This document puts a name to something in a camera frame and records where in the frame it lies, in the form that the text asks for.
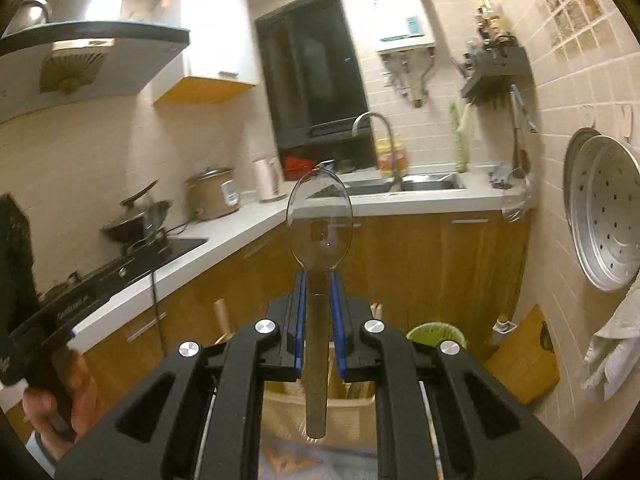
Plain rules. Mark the white kitchen countertop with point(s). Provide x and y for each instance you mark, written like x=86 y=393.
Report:
x=225 y=240

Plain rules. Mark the wooden base cabinets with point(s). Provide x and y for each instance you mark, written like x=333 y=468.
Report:
x=425 y=270

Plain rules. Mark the wooden cutting board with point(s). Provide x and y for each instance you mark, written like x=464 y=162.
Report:
x=520 y=360

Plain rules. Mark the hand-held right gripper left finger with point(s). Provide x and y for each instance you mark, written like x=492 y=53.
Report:
x=240 y=385

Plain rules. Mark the black wok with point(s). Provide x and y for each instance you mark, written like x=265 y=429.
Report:
x=135 y=220

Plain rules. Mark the white wall hook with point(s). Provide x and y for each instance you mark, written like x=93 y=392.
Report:
x=588 y=114

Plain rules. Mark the grey towel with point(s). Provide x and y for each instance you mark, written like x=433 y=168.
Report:
x=617 y=345

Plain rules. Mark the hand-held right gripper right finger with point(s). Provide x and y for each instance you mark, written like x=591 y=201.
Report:
x=400 y=385

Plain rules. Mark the steel faucet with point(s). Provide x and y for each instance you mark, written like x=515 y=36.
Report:
x=395 y=160

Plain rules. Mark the dark window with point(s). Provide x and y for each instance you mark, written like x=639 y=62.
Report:
x=315 y=70

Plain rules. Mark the white wall cabinet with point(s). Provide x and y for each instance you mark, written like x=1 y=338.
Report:
x=210 y=30

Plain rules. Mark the brown rice cooker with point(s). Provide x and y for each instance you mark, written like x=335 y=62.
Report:
x=212 y=195

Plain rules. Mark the white electric kettle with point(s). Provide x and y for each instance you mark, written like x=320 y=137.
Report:
x=267 y=180

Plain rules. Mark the glass pot lid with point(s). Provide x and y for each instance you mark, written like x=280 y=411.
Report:
x=515 y=200

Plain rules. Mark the hanging kitchen utensils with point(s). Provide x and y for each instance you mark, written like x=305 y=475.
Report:
x=520 y=135

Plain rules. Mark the green trash bin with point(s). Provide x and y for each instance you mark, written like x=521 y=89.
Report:
x=435 y=334

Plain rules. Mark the aluminium steamer tray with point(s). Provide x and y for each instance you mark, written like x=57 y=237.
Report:
x=610 y=215

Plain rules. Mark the steel pot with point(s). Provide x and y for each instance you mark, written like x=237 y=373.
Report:
x=30 y=15

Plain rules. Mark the green bottle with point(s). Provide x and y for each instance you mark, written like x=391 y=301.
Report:
x=460 y=140

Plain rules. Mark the white water heater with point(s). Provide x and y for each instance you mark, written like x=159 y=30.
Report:
x=390 y=10

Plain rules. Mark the beige plastic utensil basket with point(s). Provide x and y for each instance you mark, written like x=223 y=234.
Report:
x=345 y=420

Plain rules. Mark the patterned blue tablecloth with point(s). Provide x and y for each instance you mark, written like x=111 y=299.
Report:
x=320 y=465

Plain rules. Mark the patterned mug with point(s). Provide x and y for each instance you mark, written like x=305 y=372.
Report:
x=325 y=165

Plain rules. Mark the steel sink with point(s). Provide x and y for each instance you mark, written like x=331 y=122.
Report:
x=430 y=183

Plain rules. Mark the yellow oil bottle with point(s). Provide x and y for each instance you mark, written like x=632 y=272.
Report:
x=387 y=157

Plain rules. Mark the condiment bottles group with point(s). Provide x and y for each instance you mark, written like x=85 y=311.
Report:
x=492 y=20

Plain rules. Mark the clear plastic spoon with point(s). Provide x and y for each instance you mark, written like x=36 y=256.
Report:
x=320 y=220

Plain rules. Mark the gas stove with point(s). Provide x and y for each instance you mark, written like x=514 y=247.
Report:
x=140 y=265

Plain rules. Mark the red box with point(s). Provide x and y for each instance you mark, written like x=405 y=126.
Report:
x=297 y=166

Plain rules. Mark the range hood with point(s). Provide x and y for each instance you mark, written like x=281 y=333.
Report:
x=100 y=60

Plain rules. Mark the black wall spice rack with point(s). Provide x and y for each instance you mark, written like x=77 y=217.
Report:
x=495 y=72

